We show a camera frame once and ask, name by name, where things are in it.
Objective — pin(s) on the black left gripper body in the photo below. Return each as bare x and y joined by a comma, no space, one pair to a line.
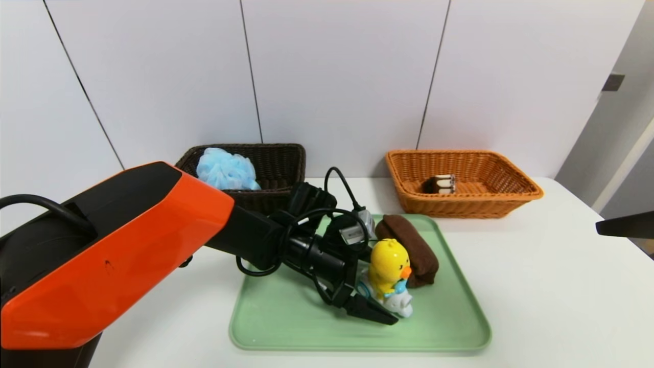
349,293

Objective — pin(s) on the dark grey wall plate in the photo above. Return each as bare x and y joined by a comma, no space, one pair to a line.
613,83

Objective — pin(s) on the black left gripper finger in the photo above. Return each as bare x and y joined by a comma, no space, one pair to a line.
368,309

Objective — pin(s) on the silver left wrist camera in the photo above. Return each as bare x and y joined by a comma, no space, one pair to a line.
355,230

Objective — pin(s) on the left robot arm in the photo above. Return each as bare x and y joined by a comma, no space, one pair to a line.
127,245

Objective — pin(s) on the yellow duck scooter toy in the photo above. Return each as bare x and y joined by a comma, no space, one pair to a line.
388,263

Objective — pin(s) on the light blue mesh bath loofah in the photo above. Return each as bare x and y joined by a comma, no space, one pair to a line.
227,171

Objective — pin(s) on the chocolate blueberry cake slice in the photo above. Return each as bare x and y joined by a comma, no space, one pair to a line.
439,185

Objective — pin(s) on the light green plastic tray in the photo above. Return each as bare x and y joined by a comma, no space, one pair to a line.
286,317

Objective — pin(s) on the brown rolled towel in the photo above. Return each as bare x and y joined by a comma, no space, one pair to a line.
419,250

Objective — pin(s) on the dark brown wicker basket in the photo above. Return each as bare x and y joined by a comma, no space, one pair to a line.
276,163

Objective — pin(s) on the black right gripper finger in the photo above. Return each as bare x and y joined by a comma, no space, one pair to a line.
633,227

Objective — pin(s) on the orange wicker basket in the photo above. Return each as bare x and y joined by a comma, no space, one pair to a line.
470,207

